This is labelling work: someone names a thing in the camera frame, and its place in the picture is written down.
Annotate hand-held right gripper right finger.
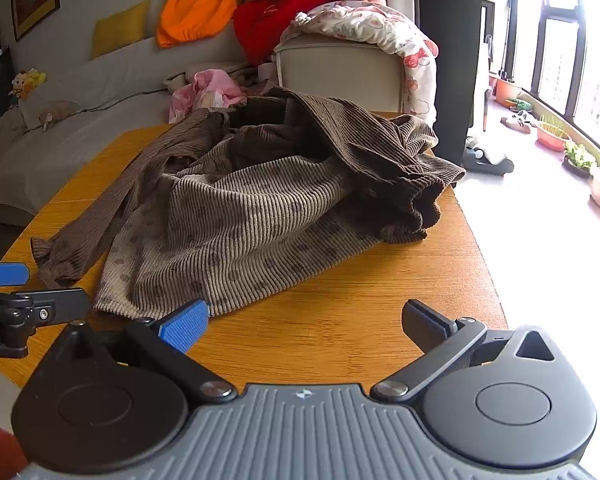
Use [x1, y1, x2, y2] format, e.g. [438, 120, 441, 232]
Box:
[370, 299, 562, 404]

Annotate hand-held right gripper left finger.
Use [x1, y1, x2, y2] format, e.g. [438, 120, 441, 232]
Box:
[55, 299, 238, 404]

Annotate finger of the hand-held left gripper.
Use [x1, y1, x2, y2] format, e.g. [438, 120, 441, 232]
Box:
[0, 261, 30, 289]
[0, 287, 91, 332]

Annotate brown dotted corduroy jacket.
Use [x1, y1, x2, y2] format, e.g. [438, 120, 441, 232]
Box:
[30, 86, 467, 320]

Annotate small beige plush toy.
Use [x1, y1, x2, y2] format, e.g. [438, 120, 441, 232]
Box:
[37, 100, 81, 132]

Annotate black floor appliance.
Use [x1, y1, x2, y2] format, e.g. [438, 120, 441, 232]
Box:
[462, 136, 514, 176]

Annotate yellow plush toys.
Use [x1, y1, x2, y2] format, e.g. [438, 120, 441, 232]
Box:
[7, 67, 47, 101]

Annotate pale shoes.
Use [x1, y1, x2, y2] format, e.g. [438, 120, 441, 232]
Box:
[500, 110, 537, 134]

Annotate leafy green potted plant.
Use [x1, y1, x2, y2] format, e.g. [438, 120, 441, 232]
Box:
[562, 139, 599, 179]

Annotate pink pot with grass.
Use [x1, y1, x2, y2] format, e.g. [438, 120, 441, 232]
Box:
[535, 114, 574, 152]

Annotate pink cloth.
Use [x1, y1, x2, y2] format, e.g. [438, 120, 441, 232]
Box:
[168, 68, 249, 124]

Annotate orange plant pot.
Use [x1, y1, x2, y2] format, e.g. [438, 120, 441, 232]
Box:
[495, 76, 524, 104]

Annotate yellow cushion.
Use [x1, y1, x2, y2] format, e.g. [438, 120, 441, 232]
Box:
[91, 0, 152, 60]

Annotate floral print blanket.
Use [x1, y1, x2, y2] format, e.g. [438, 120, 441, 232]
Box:
[274, 2, 439, 122]

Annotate orange pumpkin pillow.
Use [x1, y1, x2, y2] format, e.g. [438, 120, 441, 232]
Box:
[156, 0, 239, 49]

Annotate red plush pillow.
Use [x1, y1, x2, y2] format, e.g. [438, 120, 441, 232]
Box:
[232, 0, 382, 67]

